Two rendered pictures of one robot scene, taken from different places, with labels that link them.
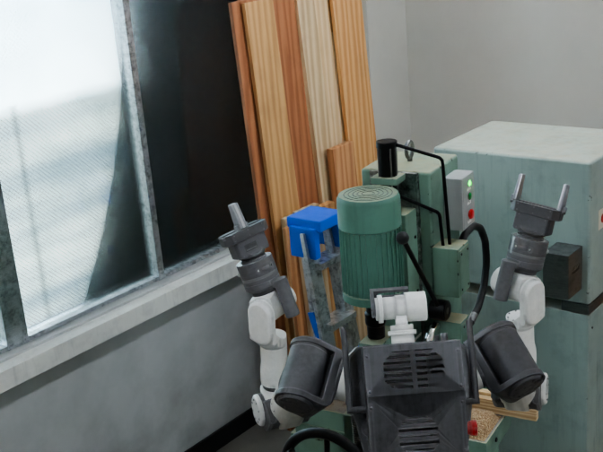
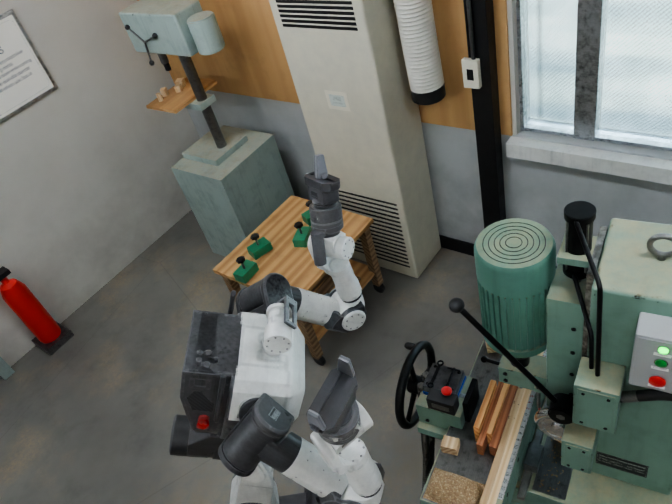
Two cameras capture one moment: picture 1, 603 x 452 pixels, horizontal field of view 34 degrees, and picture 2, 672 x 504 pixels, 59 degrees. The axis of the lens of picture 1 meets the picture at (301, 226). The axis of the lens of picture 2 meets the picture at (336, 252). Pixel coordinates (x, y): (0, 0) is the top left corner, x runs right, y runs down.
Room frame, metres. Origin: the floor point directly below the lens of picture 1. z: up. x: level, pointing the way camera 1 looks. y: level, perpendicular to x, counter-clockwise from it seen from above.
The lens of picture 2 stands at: (2.34, -1.18, 2.44)
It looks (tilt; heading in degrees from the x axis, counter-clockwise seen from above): 40 degrees down; 98
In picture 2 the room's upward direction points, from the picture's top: 18 degrees counter-clockwise
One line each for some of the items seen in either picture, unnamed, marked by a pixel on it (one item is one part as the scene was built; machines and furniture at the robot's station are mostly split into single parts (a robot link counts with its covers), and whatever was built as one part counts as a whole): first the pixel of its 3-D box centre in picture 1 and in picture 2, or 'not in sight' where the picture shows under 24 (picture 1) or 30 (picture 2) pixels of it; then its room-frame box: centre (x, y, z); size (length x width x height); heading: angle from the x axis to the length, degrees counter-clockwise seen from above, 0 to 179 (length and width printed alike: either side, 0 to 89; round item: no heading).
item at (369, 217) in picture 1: (371, 246); (516, 290); (2.58, -0.19, 1.35); 0.18 x 0.18 x 0.31
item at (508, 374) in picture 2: (380, 348); (527, 373); (2.60, -0.20, 1.03); 0.14 x 0.07 x 0.09; 149
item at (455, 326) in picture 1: (451, 335); (579, 442); (2.66, -0.42, 1.02); 0.09 x 0.07 x 0.12; 59
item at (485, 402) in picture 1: (433, 394); (504, 444); (2.50, -0.34, 0.92); 0.60 x 0.02 x 0.04; 59
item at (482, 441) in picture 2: not in sight; (491, 416); (2.48, -0.25, 0.92); 0.22 x 0.02 x 0.05; 59
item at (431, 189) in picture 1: (414, 273); (643, 367); (2.83, -0.34, 1.16); 0.22 x 0.22 x 0.72; 59
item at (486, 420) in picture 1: (476, 419); (453, 487); (2.34, -0.43, 0.92); 0.14 x 0.09 x 0.04; 149
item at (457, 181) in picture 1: (458, 200); (662, 354); (2.79, -0.47, 1.40); 0.10 x 0.06 x 0.16; 149
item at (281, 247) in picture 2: not in sight; (303, 272); (1.80, 1.17, 0.32); 0.66 x 0.57 x 0.64; 50
